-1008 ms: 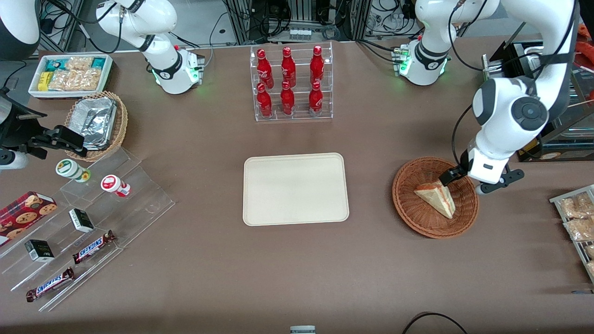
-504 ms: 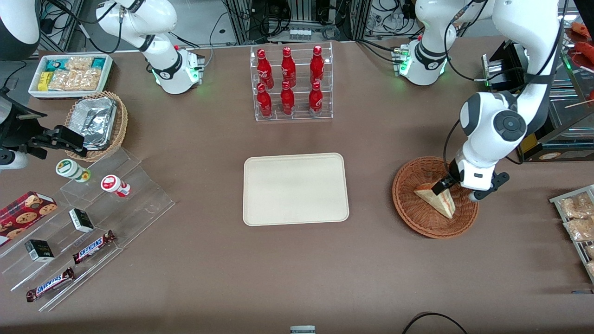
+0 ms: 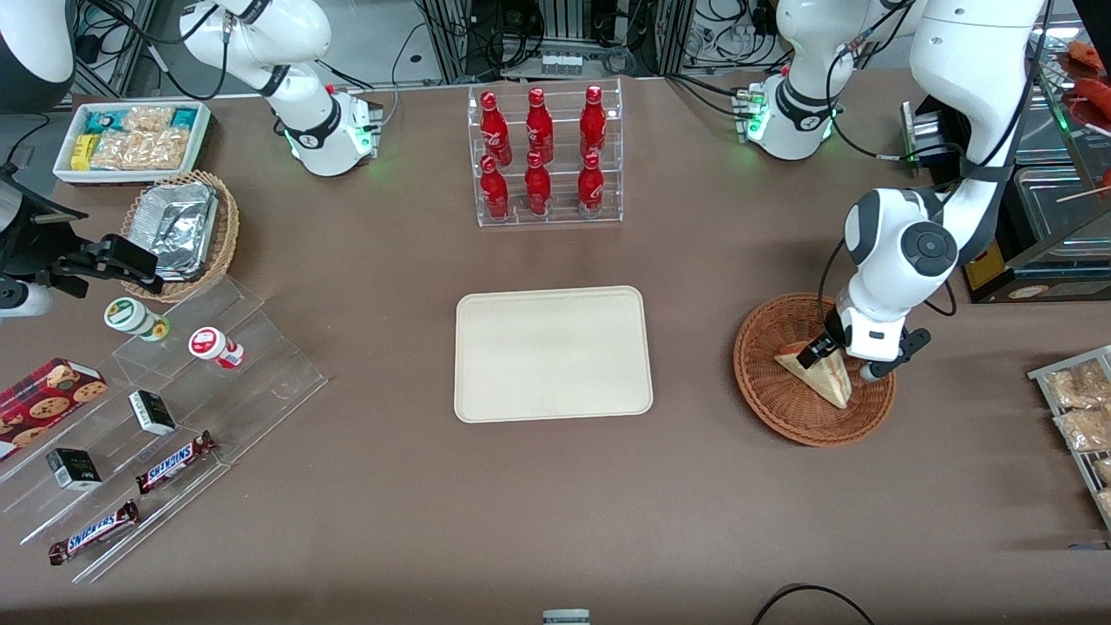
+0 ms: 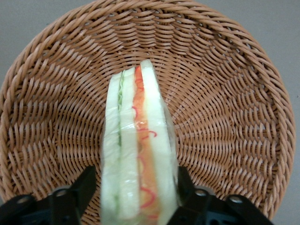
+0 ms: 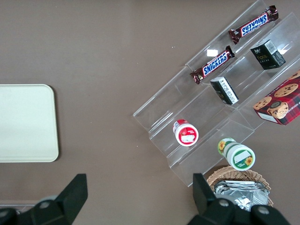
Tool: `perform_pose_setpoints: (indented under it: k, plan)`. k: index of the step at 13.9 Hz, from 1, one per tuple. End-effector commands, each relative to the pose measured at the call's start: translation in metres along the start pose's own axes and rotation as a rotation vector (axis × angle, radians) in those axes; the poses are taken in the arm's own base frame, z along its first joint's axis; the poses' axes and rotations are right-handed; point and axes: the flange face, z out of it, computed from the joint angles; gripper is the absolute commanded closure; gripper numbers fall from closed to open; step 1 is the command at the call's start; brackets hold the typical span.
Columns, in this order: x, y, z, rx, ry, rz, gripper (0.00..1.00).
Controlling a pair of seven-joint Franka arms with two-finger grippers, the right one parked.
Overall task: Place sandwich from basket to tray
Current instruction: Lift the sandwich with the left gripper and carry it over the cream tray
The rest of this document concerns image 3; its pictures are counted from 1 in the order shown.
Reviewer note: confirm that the clear acrylic stepped display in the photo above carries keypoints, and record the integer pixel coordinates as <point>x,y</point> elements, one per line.
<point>260,382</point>

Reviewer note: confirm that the brown wicker basket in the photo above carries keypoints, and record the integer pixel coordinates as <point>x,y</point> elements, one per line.
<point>772,391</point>

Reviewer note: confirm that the tray of packaged pastries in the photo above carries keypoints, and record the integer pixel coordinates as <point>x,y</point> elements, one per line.
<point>1046,375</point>

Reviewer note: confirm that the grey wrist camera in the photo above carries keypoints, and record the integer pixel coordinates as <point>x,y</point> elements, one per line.
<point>887,361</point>
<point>22,299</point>

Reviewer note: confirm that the black food warmer machine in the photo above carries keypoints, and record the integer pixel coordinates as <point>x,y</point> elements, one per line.
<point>1041,252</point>

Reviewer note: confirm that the light wicker basket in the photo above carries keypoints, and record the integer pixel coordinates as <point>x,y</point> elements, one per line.
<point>226,234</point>

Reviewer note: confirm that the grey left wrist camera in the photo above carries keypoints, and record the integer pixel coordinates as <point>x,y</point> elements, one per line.
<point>887,361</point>

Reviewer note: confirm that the small black carton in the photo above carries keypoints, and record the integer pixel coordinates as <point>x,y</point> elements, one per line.
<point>153,412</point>
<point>74,470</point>

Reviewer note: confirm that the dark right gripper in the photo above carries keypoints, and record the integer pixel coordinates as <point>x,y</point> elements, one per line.
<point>69,265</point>

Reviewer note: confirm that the small grey device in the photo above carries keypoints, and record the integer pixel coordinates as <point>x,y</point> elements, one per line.
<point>566,617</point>

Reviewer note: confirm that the large clear bag of crackers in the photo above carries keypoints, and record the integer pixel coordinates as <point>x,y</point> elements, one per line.
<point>139,150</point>

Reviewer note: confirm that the brown Snickers bar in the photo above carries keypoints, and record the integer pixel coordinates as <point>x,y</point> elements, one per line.
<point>94,532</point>
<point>174,463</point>

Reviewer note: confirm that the red lid drink cup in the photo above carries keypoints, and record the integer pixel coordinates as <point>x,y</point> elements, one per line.
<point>211,345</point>

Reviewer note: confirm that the green lid drink cup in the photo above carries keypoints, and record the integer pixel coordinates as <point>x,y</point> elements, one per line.
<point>130,316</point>

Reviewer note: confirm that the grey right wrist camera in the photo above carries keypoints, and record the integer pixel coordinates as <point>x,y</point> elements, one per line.
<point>22,299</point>

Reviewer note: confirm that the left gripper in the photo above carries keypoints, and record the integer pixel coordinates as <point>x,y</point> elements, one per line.
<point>831,334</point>

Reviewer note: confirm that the clear bag of snacks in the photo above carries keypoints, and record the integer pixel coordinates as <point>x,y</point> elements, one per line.
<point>1105,502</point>
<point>1102,470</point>
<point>1078,384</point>
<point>1085,430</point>

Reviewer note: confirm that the steel warmer pan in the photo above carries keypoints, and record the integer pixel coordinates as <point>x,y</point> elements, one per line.
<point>1055,204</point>
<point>1046,130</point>

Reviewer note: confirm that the small teal snack packet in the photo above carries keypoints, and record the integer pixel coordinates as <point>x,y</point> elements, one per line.
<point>183,118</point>

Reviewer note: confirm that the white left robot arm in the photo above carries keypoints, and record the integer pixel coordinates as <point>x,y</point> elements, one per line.
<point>877,234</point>

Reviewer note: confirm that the beige plastic tray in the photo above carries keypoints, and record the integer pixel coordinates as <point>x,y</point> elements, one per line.
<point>553,354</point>

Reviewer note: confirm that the clear acrylic bottle rack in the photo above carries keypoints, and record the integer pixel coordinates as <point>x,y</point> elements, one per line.
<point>562,208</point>

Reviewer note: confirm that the yellow snack packet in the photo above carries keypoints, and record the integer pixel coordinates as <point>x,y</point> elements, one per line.
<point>83,152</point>

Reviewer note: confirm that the white power strip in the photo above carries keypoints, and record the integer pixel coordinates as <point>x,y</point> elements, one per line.
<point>562,62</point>

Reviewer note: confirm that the silver foil tray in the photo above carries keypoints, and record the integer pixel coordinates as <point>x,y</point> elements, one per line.
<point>178,226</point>

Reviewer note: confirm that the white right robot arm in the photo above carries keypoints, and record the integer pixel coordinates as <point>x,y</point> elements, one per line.
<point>312,130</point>

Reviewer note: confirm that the white rectangular snack bin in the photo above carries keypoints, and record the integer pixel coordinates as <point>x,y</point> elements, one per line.
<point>201,130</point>

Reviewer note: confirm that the triangular sandwich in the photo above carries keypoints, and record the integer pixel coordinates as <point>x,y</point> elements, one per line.
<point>825,378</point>

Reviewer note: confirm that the red cookie box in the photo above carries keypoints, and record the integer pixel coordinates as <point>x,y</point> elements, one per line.
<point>48,399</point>

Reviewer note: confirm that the red cola bottle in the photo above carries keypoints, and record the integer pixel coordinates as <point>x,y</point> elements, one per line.
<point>590,187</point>
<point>537,189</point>
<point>495,130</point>
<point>593,126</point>
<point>539,128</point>
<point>494,193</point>

